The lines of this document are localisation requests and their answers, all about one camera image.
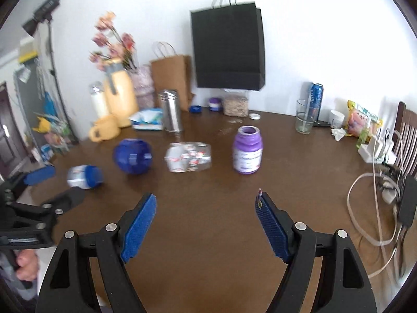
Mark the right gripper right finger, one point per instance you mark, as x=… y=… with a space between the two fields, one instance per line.
x=343 y=285

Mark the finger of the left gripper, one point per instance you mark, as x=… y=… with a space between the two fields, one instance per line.
x=36 y=176
x=63 y=202

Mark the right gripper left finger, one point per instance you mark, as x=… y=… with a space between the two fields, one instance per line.
x=68 y=283

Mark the purple white plastic jar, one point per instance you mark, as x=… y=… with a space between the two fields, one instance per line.
x=247 y=150

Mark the white blue lying cup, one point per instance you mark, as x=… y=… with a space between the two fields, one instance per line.
x=85 y=177

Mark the dark blue round cup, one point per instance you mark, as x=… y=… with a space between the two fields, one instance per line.
x=133 y=156

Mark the left hand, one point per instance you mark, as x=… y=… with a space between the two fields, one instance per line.
x=28 y=263

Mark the yellow mug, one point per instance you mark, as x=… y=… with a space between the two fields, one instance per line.
x=104 y=129

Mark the white thermos bottle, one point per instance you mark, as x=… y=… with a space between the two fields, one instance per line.
x=99 y=100

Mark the tissue pack blue white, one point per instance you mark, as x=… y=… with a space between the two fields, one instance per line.
x=147 y=120

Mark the yellow thermos jug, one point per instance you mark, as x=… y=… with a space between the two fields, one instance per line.
x=119 y=92

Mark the stainless steel tumbler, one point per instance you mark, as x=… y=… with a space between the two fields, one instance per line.
x=170 y=105

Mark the pink patterned vase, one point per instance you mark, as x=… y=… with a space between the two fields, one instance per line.
x=143 y=87

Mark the white power strip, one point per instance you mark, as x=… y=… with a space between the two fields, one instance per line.
x=378 y=151

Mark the small blue lid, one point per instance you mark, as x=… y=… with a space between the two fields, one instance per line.
x=195 y=109

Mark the crumpled white tissue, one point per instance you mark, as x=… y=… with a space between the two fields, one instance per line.
x=338 y=133

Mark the wooden chair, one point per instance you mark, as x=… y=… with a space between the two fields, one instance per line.
x=404 y=138

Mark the brown paper shopping bag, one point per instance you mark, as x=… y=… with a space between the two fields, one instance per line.
x=172 y=71

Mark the black studio light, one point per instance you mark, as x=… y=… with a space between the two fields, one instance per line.
x=42 y=14

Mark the colourful snack bag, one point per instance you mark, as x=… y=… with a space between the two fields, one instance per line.
x=360 y=119

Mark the small purple white jar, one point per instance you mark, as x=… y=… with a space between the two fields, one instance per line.
x=215 y=104

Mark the clear drinking glass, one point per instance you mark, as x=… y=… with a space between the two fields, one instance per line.
x=306 y=115

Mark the grain-filled clear container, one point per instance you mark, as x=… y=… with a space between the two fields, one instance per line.
x=235 y=105

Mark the white round lid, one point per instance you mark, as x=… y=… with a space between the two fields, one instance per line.
x=254 y=116

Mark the black paper shopping bag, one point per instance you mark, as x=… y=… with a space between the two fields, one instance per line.
x=228 y=44

